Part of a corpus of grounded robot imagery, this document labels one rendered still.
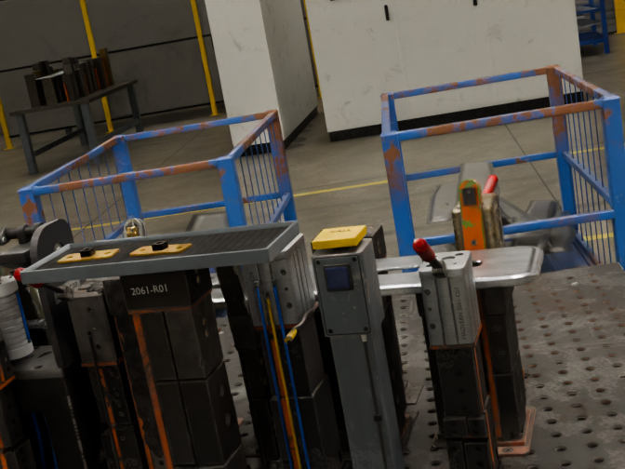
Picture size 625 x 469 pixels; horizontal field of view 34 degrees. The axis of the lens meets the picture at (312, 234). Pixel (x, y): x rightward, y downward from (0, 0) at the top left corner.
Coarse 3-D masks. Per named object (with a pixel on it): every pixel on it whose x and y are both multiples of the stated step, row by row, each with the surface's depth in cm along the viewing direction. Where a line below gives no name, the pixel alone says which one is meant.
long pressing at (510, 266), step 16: (416, 256) 173; (480, 256) 167; (496, 256) 165; (512, 256) 164; (528, 256) 162; (416, 272) 165; (480, 272) 159; (496, 272) 157; (512, 272) 156; (528, 272) 155; (384, 288) 159; (400, 288) 158; (416, 288) 157; (224, 304) 167
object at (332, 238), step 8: (328, 232) 134; (336, 232) 133; (344, 232) 132; (352, 232) 131; (360, 232) 131; (320, 240) 130; (328, 240) 130; (336, 240) 130; (344, 240) 129; (352, 240) 129; (360, 240) 131; (320, 248) 131; (336, 248) 132; (344, 248) 132
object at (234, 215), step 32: (192, 128) 471; (256, 128) 415; (96, 160) 446; (128, 160) 478; (224, 160) 353; (32, 192) 364; (128, 192) 480; (224, 192) 356; (288, 192) 472; (32, 224) 367; (192, 224) 453; (224, 224) 450
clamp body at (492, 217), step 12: (456, 204) 181; (492, 204) 176; (456, 216) 176; (492, 216) 174; (456, 228) 176; (492, 228) 175; (456, 240) 177; (492, 240) 175; (480, 336) 181; (528, 372) 192
